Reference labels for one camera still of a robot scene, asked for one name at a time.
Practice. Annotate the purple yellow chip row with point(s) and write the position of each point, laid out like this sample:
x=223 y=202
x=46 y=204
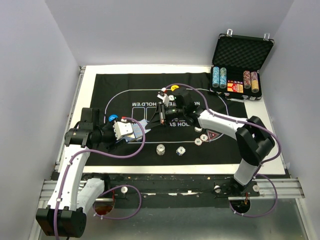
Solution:
x=254 y=82

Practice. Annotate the blue white chip stack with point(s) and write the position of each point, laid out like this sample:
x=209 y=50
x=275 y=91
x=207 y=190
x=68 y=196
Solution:
x=180 y=151

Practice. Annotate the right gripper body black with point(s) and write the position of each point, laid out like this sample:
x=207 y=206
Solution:
x=161 y=113

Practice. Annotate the yellow dealer button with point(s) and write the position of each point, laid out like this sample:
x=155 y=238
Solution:
x=174 y=87

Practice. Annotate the teal chip row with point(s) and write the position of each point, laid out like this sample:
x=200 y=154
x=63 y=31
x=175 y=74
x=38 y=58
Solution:
x=223 y=77

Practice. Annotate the light blue chip row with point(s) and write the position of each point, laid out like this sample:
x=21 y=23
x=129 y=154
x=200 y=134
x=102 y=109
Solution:
x=215 y=77

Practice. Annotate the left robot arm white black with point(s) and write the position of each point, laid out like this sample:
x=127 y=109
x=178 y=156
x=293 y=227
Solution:
x=66 y=212

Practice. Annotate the blue yellow card box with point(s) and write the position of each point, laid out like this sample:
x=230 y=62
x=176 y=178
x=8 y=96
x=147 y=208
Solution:
x=137 y=135

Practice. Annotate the black aluminium chip case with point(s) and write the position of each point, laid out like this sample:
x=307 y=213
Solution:
x=238 y=53

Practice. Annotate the grey white chip top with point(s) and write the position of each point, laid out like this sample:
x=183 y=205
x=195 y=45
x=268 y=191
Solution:
x=171 y=97

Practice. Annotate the blue blind button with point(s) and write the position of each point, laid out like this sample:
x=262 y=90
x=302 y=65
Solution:
x=112 y=117

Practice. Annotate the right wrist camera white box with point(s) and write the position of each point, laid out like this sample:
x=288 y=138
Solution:
x=164 y=98

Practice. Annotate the red triangle mat logo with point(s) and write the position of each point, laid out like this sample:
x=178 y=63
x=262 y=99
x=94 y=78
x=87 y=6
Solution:
x=212 y=135

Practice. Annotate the grey white chip stack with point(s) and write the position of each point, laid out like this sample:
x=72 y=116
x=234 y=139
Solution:
x=160 y=149

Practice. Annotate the white table board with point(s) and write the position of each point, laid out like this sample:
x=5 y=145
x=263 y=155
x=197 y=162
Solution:
x=83 y=95

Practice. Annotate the red chip row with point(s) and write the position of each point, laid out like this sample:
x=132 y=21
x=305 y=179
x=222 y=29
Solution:
x=247 y=79

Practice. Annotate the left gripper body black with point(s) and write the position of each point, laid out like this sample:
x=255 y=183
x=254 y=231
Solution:
x=106 y=135

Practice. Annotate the aluminium mounting rail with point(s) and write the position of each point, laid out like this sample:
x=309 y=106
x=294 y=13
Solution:
x=287 y=188

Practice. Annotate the red card deck in case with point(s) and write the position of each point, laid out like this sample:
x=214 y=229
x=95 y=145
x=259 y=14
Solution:
x=234 y=86

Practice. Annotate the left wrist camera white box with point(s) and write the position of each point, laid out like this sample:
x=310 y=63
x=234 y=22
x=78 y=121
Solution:
x=122 y=129

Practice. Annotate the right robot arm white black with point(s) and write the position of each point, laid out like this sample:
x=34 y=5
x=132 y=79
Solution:
x=254 y=141

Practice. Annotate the black poker felt mat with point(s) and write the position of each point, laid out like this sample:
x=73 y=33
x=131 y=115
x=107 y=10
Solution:
x=135 y=95

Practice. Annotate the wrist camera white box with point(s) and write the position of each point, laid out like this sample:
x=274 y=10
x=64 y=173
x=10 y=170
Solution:
x=164 y=98
x=122 y=129

